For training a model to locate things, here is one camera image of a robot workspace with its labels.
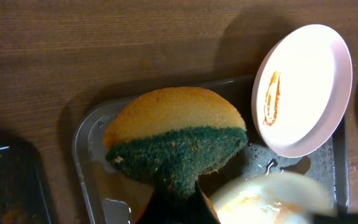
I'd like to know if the white plate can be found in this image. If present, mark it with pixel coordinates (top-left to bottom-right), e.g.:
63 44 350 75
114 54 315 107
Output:
209 172 336 224
251 24 352 158

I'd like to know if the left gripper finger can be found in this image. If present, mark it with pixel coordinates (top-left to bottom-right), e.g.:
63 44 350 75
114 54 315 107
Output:
135 182 220 224

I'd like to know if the green orange sponge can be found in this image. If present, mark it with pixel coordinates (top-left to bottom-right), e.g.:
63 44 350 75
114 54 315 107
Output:
103 86 249 200

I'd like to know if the white plate top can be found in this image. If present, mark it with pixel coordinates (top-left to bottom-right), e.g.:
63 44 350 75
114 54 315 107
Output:
251 24 352 158

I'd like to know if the black small tray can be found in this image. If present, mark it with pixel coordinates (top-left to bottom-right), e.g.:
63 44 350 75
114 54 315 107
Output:
0 146 53 223

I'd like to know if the brown large tray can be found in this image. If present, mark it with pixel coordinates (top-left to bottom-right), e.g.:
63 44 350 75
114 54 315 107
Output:
72 76 349 223

